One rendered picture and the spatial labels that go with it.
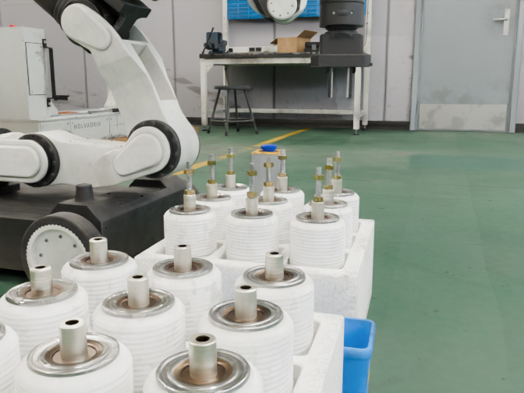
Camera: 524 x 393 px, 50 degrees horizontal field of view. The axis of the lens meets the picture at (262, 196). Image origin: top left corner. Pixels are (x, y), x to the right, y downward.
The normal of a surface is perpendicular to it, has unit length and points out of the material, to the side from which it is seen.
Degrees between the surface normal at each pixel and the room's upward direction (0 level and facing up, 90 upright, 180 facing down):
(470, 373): 0
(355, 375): 92
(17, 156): 90
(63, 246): 90
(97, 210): 45
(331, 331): 0
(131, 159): 90
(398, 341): 0
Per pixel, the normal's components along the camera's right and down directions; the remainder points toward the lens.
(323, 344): 0.00, -0.98
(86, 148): -0.30, 0.19
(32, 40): 0.95, 0.06
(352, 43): -0.09, 0.20
